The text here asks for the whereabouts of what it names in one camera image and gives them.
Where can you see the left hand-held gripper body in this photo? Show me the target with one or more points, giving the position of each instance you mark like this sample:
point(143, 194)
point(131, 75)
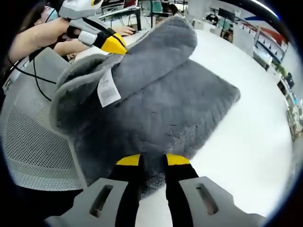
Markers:
point(75, 8)

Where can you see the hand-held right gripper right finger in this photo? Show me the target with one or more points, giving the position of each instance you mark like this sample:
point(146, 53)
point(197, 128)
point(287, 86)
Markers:
point(180, 189)

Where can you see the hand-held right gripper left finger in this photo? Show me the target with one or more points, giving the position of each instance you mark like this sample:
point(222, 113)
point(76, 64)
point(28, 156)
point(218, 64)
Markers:
point(127, 189)

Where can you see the grey towel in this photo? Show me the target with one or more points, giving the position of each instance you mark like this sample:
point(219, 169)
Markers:
point(165, 94)

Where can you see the person's head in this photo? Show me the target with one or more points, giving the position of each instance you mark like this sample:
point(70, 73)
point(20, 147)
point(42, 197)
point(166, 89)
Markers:
point(40, 17)

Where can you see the white standing desk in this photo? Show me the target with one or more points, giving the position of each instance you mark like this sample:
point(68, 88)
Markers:
point(138, 19)

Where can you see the person's dark clothing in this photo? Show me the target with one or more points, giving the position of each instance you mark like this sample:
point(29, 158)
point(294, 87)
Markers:
point(47, 203)

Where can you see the grey mesh office chair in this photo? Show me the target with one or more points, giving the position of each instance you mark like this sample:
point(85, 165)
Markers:
point(35, 142)

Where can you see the black monitor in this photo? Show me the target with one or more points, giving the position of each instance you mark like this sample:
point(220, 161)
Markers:
point(226, 14)

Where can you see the black device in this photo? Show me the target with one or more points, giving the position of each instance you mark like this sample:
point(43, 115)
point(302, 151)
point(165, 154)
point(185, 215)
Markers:
point(290, 81)

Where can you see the small green plant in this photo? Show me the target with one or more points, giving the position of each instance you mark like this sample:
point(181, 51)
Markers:
point(279, 67)

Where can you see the shelf with white bins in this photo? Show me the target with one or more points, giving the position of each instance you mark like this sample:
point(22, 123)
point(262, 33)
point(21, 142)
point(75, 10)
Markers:
point(270, 47)

